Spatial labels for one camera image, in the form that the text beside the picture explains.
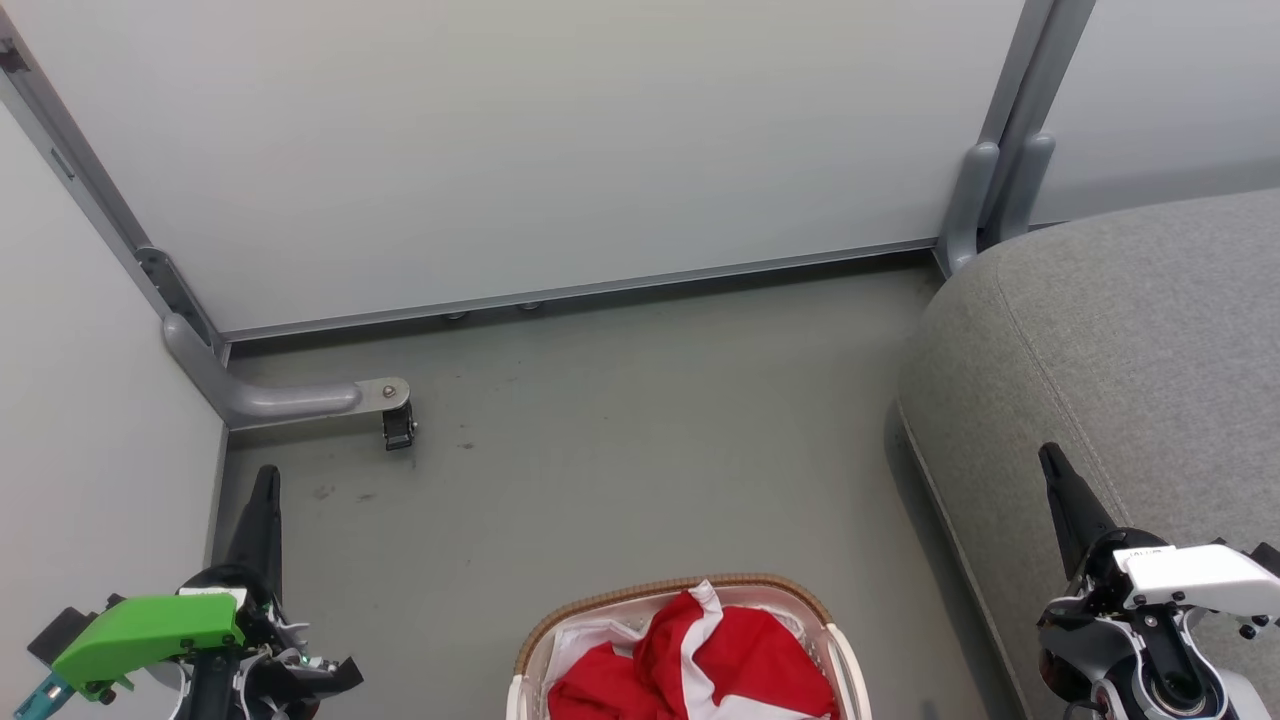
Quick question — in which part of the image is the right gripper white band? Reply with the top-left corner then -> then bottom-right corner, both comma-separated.
1038,442 -> 1280,643

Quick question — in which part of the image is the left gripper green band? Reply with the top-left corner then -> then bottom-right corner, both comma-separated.
50,464 -> 363,703

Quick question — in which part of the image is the red garment wide white band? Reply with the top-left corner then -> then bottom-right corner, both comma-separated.
633,580 -> 839,720

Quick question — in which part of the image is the grey fabric sofa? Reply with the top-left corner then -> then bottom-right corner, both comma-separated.
895,188 -> 1280,720

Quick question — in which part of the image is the grey partition foot with caster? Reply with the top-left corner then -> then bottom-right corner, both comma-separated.
162,313 -> 412,429

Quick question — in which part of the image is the black caster wheel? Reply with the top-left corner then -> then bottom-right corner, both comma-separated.
382,400 -> 419,452

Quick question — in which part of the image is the grey upright partition foot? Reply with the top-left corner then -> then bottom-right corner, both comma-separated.
938,132 -> 1057,277

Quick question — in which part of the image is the white cloth in basket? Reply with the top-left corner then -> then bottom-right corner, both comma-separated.
548,610 -> 666,691

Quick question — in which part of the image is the white laundry basket brown rim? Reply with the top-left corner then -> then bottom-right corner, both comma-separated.
505,573 -> 873,720

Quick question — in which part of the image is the grey partition corner post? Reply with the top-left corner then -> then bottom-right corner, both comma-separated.
0,35 -> 233,363

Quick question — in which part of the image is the grey partition bottom rail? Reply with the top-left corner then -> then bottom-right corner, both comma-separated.
218,237 -> 943,344

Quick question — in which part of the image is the grey partition double post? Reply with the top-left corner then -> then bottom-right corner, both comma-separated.
978,0 -> 1098,251

